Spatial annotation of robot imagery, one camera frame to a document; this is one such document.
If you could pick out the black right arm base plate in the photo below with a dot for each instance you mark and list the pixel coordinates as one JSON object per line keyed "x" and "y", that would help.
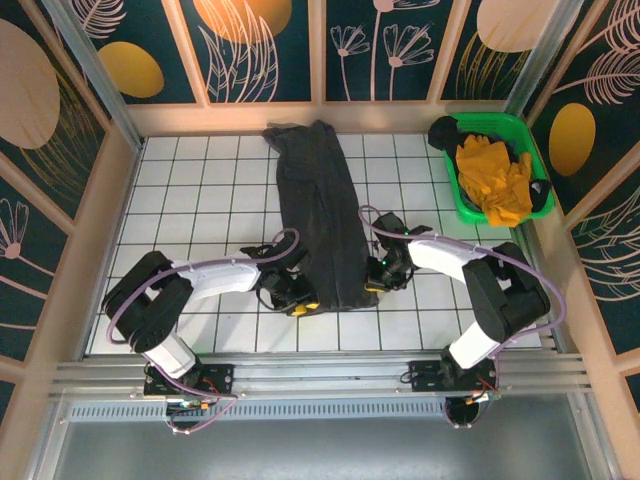
{"x": 425, "y": 375}

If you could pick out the slotted metal vent strip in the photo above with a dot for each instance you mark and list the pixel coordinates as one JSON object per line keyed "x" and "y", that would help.
{"x": 320, "y": 411}

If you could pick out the yellow t-shirt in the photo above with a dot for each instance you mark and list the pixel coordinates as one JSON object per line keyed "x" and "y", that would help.
{"x": 492, "y": 175}

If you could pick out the green plastic basket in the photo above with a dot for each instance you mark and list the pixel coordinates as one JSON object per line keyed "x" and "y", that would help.
{"x": 525, "y": 132}

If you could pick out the aluminium mounting rail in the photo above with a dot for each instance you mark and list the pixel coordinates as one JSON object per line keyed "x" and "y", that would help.
{"x": 320, "y": 372}

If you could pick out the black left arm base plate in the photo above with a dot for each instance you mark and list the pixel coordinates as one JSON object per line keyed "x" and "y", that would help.
{"x": 220, "y": 376}

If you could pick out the dark gray t-shirt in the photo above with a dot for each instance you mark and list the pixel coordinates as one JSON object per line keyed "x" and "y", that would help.
{"x": 320, "y": 210}

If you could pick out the aluminium frame post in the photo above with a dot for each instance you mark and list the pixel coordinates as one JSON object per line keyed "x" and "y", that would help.
{"x": 100, "y": 75}
{"x": 545, "y": 50}

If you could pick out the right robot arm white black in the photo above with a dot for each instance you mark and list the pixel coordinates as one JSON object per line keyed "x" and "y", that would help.
{"x": 435, "y": 255}

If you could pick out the black t-shirt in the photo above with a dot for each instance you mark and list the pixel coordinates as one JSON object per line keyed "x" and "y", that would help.
{"x": 445, "y": 132}

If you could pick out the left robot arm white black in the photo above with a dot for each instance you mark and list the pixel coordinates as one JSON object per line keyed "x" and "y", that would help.
{"x": 220, "y": 277}

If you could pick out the black garment with white print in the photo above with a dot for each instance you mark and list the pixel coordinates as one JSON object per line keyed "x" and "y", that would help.
{"x": 540, "y": 192}

